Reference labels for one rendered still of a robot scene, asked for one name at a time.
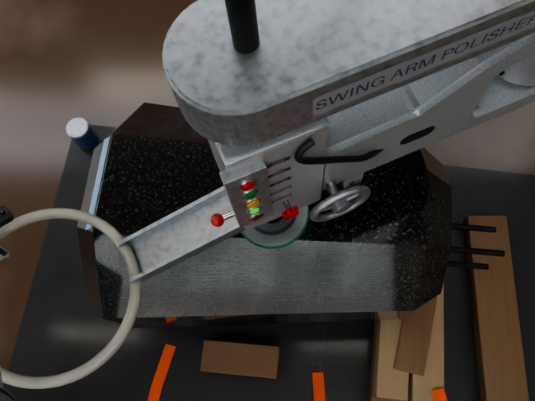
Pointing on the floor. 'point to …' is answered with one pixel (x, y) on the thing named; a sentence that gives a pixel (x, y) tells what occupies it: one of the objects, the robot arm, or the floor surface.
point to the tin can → (81, 133)
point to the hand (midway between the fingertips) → (1, 247)
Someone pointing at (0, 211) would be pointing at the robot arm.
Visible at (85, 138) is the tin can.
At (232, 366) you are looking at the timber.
